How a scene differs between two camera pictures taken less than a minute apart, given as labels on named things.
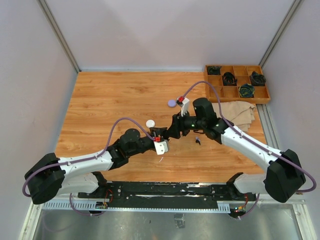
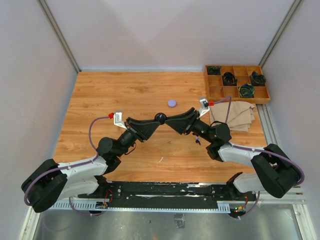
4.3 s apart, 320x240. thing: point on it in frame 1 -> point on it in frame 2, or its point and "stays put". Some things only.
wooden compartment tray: [237, 84] stays put
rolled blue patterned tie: [246, 90] stays put
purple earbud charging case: [172, 103] stays put
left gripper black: [156, 132] -> [143, 130]
